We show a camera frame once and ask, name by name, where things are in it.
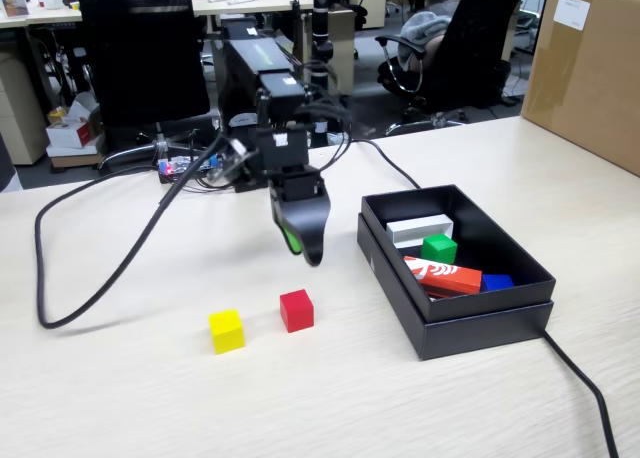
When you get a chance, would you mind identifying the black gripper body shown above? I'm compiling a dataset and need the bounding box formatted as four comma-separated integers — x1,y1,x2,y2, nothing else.
256,127,322,204

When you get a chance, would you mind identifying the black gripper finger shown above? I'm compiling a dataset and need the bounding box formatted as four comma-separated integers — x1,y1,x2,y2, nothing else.
269,185,304,256
287,192,332,267

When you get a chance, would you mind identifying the red wooden cube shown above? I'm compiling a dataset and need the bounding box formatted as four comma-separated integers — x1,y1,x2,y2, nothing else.
279,288,315,334

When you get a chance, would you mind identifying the green wooden cube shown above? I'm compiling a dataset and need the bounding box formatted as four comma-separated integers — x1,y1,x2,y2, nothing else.
420,233,459,265

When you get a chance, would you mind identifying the orange box with white print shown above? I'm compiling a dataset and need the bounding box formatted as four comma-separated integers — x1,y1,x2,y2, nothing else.
403,256,483,298

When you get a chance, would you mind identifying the black cardboard box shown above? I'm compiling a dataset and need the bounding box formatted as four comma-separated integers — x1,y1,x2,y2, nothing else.
360,183,557,324

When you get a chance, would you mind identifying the black box container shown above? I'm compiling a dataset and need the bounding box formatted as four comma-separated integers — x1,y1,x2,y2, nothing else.
356,212,555,362

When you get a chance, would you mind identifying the large brown cardboard box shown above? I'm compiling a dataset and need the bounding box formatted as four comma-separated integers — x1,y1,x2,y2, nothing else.
519,0,640,179

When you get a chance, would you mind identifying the white rectangular block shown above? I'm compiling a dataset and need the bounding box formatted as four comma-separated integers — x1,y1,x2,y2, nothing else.
385,213,455,250

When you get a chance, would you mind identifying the controller circuit board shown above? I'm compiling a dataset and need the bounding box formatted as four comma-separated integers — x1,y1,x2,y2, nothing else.
157,155,225,186

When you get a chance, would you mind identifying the yellow wooden cube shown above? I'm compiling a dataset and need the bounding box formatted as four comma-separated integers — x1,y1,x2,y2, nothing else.
208,308,246,355

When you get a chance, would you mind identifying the black cylindrical pole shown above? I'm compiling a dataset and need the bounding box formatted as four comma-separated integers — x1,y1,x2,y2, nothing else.
308,0,335,89

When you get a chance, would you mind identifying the beige office desk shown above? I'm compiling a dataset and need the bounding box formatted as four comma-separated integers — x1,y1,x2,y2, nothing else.
0,0,302,99

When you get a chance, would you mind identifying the black mesh office chair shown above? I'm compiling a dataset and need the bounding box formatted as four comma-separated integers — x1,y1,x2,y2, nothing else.
74,0,224,172

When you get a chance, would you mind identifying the grey cloth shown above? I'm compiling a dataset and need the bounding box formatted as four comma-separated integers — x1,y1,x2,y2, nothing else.
399,10,452,73

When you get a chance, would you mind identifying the blue wooden cube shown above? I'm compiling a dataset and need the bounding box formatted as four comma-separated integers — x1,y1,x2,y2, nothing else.
480,273,515,294

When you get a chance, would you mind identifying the white and red carton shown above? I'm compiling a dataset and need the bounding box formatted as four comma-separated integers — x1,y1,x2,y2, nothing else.
45,116,104,150

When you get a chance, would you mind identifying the black office chair with armrests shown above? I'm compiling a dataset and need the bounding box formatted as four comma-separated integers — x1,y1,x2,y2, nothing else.
374,0,526,137

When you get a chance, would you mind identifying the beige drawer cabinet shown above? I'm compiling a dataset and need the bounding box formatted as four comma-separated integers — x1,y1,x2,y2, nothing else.
0,42,51,167

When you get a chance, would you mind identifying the white paper label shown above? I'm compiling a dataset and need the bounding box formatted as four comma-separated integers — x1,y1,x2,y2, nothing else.
554,0,592,32

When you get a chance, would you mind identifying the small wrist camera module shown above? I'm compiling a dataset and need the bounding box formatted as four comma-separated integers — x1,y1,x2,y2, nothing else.
218,136,261,184

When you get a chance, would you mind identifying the thin black wire bundle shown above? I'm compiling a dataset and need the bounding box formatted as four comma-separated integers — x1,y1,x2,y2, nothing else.
294,60,354,175

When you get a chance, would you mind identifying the beige pedestal cabinet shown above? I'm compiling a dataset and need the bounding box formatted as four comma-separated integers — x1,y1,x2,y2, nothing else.
327,7,359,95

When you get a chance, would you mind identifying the thick black camera cable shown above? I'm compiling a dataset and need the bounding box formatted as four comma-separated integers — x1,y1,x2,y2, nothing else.
33,132,266,330

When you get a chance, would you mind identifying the long black power cable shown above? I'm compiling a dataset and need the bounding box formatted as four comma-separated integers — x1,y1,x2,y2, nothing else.
344,137,621,458

